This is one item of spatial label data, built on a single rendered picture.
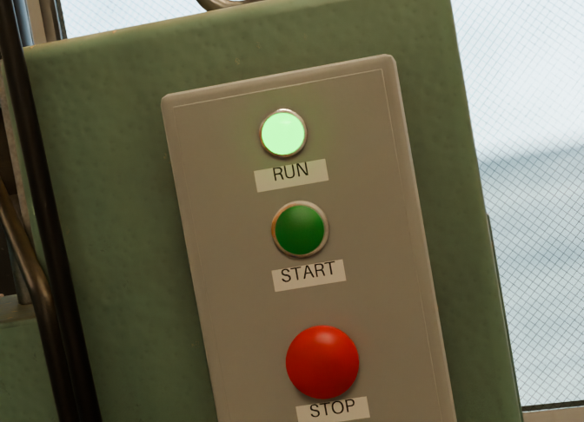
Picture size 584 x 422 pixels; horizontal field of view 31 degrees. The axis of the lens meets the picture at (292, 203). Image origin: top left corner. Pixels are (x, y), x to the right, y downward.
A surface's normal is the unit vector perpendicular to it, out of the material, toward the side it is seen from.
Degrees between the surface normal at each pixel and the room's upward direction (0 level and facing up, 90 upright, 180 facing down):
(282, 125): 86
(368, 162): 90
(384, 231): 90
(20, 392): 90
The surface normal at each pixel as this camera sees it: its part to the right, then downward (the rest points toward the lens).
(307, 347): -0.22, -0.05
